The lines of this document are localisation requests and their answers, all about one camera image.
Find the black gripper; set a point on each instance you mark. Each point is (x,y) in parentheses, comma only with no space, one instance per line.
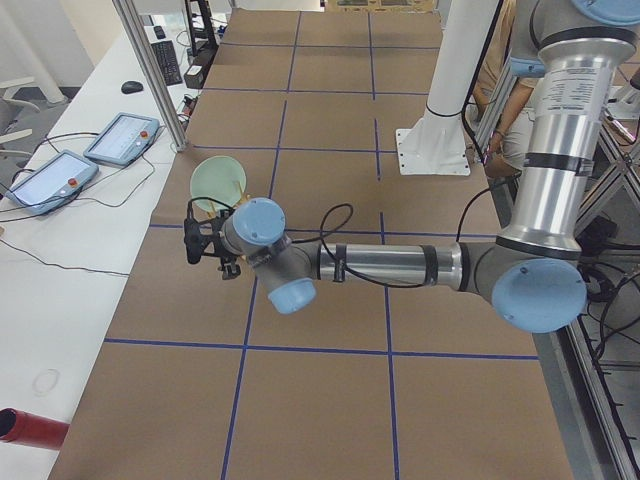
(230,270)

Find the wooden dish rack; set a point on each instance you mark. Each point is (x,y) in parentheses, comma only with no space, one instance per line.
(224,195)

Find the dark box on desk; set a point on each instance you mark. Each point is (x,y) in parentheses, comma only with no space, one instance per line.
(194,77)

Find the far teach pendant tablet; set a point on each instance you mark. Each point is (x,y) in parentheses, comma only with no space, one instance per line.
(123,140)

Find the pale green plate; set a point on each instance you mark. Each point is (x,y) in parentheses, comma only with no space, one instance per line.
(213,170)

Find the red cylinder tube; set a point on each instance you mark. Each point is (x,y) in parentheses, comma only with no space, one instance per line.
(27,429)

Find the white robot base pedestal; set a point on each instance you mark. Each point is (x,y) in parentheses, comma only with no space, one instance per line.
(435,145)

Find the aluminium frame post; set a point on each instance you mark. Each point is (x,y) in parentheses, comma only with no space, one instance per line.
(136,33)

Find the black keyboard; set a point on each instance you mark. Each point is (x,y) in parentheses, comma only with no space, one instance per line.
(166,58)

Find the near teach pendant tablet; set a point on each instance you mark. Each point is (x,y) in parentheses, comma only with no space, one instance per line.
(54,183)

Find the teach pendant tablet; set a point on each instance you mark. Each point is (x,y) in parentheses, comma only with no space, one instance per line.
(54,183)
(123,140)

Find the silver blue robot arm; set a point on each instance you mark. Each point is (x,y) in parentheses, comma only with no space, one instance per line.
(528,272)

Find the black computer mouse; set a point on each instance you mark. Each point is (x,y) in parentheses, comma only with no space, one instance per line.
(130,87)

